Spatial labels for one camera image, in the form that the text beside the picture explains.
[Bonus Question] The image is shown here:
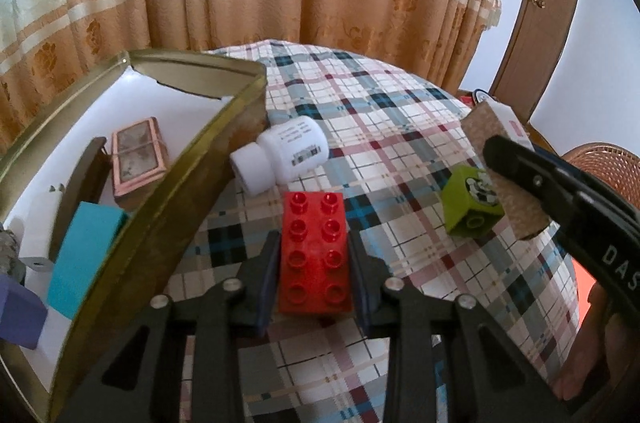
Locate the plaid tablecloth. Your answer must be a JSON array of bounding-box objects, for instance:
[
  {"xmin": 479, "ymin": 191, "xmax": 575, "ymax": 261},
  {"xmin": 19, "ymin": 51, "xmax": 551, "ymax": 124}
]
[{"xmin": 165, "ymin": 39, "xmax": 581, "ymax": 423}]

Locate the wicker chair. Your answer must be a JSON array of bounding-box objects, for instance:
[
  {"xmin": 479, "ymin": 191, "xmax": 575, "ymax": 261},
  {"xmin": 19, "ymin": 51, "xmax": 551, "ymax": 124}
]
[{"xmin": 555, "ymin": 143, "xmax": 640, "ymax": 214}]

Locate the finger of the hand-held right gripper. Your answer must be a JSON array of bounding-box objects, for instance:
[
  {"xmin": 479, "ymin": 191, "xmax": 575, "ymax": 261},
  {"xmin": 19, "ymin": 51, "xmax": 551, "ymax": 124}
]
[
  {"xmin": 532, "ymin": 146, "xmax": 640, "ymax": 224},
  {"xmin": 482, "ymin": 134, "xmax": 601, "ymax": 234}
]

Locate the grey speckled stone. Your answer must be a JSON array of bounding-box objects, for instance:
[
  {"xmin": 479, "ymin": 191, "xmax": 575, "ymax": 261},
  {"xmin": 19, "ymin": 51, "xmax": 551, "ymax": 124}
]
[{"xmin": 0, "ymin": 225, "xmax": 26, "ymax": 284}]

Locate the purple block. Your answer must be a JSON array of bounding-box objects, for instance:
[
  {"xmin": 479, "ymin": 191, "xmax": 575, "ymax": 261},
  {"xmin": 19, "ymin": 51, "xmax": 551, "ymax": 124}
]
[{"xmin": 0, "ymin": 273, "xmax": 49, "ymax": 350}]

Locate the green toy block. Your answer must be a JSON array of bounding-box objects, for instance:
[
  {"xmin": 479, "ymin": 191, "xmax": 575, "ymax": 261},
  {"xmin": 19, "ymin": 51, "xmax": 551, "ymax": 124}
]
[{"xmin": 440, "ymin": 164, "xmax": 503, "ymax": 236}]

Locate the person's right hand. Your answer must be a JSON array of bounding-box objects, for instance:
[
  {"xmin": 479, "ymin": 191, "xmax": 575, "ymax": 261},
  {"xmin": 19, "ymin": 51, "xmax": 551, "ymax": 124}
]
[{"xmin": 555, "ymin": 298, "xmax": 640, "ymax": 404}]

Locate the teal box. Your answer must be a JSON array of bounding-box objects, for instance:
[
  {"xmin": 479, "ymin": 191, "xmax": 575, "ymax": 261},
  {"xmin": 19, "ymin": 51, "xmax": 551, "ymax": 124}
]
[{"xmin": 46, "ymin": 202, "xmax": 128, "ymax": 321}]

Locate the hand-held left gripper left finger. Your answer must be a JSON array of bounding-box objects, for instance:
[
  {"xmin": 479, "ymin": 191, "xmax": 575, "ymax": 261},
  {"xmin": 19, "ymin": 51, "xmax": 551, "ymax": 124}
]
[{"xmin": 60, "ymin": 230, "xmax": 282, "ymax": 423}]

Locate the white plastic bottle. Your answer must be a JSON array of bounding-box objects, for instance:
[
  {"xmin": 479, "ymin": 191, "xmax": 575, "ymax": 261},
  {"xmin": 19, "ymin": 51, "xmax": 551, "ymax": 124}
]
[{"xmin": 230, "ymin": 116, "xmax": 330, "ymax": 196}]

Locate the red toy brick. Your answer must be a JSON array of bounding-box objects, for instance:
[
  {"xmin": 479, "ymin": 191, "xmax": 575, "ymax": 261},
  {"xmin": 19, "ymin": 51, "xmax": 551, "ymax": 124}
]
[{"xmin": 277, "ymin": 192, "xmax": 358, "ymax": 316}]

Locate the brown wooden comb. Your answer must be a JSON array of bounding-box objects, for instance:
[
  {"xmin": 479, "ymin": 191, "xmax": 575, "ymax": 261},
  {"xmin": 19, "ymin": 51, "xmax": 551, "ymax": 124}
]
[{"xmin": 47, "ymin": 137, "xmax": 108, "ymax": 264}]

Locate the gold metal tin box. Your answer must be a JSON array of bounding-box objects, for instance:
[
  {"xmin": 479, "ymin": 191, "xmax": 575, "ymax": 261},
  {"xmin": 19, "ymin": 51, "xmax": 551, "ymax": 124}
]
[{"xmin": 0, "ymin": 48, "xmax": 268, "ymax": 423}]

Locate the small metal bracket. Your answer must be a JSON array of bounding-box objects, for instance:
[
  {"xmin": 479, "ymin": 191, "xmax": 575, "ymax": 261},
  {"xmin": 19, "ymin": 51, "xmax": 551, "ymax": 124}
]
[{"xmin": 20, "ymin": 255, "xmax": 53, "ymax": 272}]

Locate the cork block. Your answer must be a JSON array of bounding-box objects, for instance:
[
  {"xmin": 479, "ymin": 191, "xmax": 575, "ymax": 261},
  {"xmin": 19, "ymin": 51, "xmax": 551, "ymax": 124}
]
[{"xmin": 460, "ymin": 99, "xmax": 551, "ymax": 241}]

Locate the copper framed box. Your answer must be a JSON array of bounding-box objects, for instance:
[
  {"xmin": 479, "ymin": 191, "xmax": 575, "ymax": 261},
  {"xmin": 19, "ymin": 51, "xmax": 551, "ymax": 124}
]
[{"xmin": 110, "ymin": 117, "xmax": 171, "ymax": 206}]

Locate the orange stool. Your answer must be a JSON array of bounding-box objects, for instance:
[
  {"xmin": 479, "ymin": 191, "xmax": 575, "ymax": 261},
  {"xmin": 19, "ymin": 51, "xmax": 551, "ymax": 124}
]
[{"xmin": 572, "ymin": 260, "xmax": 598, "ymax": 324}]

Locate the wooden cabinet door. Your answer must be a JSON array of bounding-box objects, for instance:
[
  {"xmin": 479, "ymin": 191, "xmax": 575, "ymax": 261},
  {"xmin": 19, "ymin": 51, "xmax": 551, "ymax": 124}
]
[{"xmin": 487, "ymin": 0, "xmax": 586, "ymax": 129}]

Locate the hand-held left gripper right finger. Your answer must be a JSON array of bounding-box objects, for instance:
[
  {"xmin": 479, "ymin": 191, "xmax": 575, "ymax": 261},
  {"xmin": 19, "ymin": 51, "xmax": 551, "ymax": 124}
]
[{"xmin": 347, "ymin": 233, "xmax": 571, "ymax": 423}]

